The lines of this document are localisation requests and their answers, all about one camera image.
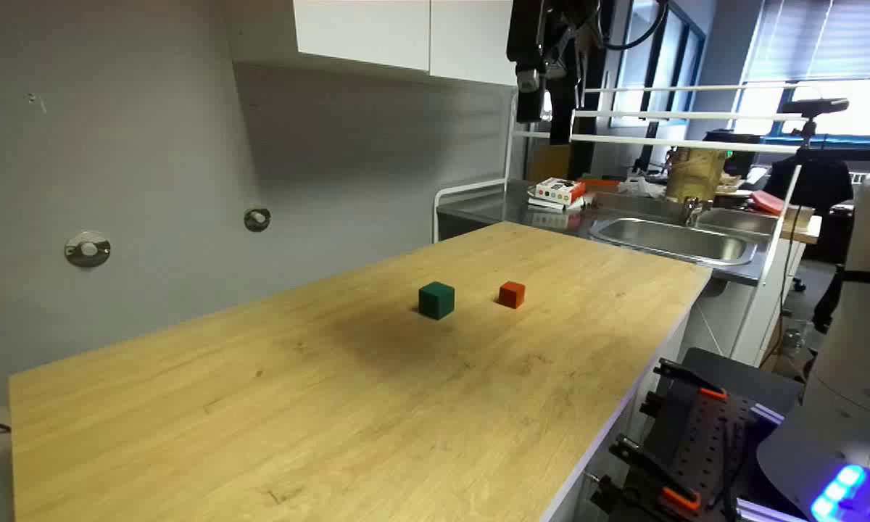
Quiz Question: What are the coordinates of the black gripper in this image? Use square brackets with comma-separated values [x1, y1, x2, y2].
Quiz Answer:
[507, 0, 620, 149]

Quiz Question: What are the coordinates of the orange block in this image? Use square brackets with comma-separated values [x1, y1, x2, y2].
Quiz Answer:
[497, 279, 532, 313]

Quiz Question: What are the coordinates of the grey robot base blue light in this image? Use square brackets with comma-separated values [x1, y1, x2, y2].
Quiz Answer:
[754, 408, 870, 522]

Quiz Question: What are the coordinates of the green block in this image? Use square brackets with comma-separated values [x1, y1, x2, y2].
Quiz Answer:
[414, 279, 458, 321]

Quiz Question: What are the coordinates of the red white card box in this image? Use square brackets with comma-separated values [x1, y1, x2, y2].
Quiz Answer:
[528, 173, 596, 211]

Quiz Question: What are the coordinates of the stainless steel sink unit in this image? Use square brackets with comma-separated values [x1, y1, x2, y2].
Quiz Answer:
[432, 176, 825, 285]

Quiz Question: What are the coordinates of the black tripod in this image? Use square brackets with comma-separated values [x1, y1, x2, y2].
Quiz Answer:
[793, 117, 825, 157]

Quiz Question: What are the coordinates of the grey window blind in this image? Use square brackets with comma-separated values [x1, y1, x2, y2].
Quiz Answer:
[741, 0, 870, 85]

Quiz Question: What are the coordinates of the black office chair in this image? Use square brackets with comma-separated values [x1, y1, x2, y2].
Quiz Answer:
[764, 149, 855, 221]

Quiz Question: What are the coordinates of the black orange clamp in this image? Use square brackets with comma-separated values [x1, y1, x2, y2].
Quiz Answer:
[588, 433, 712, 522]
[651, 358, 733, 407]

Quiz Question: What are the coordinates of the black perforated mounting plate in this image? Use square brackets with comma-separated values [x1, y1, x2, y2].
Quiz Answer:
[641, 384, 764, 503]

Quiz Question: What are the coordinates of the white wall cabinet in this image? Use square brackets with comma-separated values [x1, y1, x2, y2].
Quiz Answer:
[230, 0, 520, 91]

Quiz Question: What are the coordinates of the black camera on tripod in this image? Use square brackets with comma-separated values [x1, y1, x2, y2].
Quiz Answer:
[774, 95, 852, 121]

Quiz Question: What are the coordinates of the round metal wall socket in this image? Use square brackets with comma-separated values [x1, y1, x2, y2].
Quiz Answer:
[242, 205, 272, 234]
[61, 230, 117, 273]

